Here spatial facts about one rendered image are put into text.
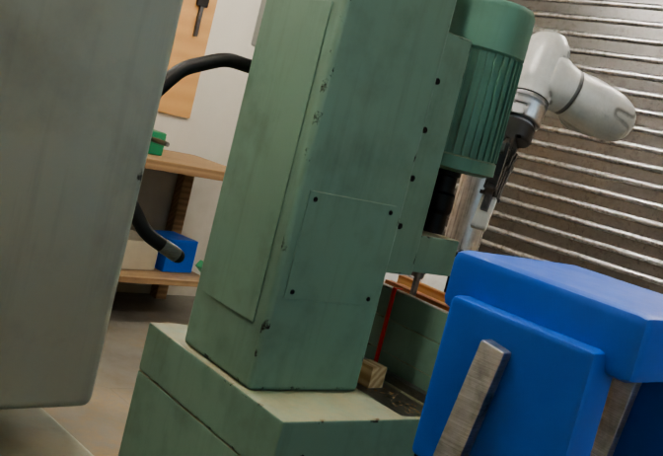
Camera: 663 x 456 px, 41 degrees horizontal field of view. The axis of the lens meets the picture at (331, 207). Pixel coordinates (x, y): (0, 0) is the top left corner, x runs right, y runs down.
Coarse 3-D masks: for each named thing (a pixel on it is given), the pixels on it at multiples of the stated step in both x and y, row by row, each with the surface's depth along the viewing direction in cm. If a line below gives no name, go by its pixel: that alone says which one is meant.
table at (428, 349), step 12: (396, 324) 163; (372, 336) 168; (396, 336) 163; (408, 336) 160; (420, 336) 158; (384, 348) 165; (396, 348) 162; (408, 348) 160; (420, 348) 158; (432, 348) 155; (408, 360) 159; (420, 360) 157; (432, 360) 155
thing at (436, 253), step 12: (420, 240) 160; (432, 240) 162; (444, 240) 164; (456, 240) 166; (420, 252) 161; (432, 252) 163; (444, 252) 165; (420, 264) 162; (432, 264) 164; (444, 264) 165; (420, 276) 166
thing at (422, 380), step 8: (368, 344) 168; (368, 352) 168; (384, 352) 165; (384, 360) 164; (392, 360) 163; (400, 360) 161; (392, 368) 162; (400, 368) 161; (408, 368) 159; (400, 376) 161; (408, 376) 159; (416, 376) 157; (424, 376) 156; (416, 384) 157; (424, 384) 156
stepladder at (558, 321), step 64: (448, 320) 63; (512, 320) 59; (576, 320) 57; (640, 320) 54; (448, 384) 62; (512, 384) 58; (576, 384) 55; (640, 384) 68; (448, 448) 60; (512, 448) 57; (576, 448) 55; (640, 448) 67
